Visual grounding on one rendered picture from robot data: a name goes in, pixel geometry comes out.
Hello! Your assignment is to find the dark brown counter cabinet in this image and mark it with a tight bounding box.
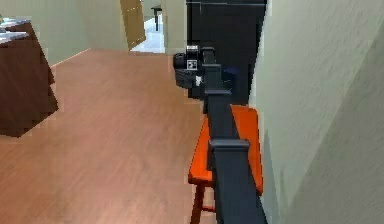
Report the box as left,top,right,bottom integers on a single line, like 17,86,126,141
0,18,60,138

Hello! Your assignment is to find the tan wooden room door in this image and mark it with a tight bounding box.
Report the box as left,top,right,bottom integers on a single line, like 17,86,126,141
119,0,147,51

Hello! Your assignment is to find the orange stool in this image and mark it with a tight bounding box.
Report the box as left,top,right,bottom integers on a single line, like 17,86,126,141
187,104,264,224

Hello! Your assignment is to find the black table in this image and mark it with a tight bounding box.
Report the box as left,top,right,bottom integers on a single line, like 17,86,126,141
150,5,164,32

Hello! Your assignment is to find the black tall cabinet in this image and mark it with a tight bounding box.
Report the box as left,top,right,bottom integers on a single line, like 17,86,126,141
185,0,268,107

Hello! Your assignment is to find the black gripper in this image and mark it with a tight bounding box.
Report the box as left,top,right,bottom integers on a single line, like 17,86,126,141
172,52,203,90

